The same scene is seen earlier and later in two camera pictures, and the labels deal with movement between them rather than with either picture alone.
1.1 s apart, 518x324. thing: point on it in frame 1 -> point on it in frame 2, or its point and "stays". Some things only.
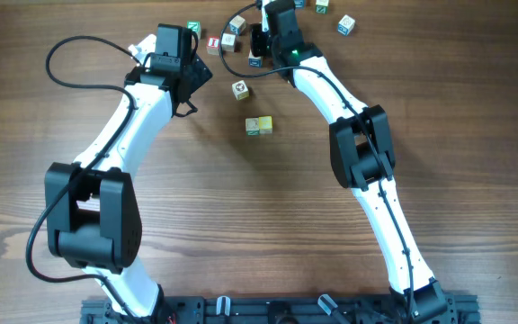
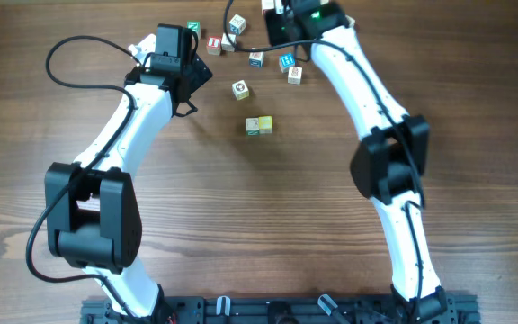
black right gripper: x=255 y=40 -> x=272 y=24
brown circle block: x=240 y=90 stays
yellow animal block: x=265 y=125 stays
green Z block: x=253 y=127 stays
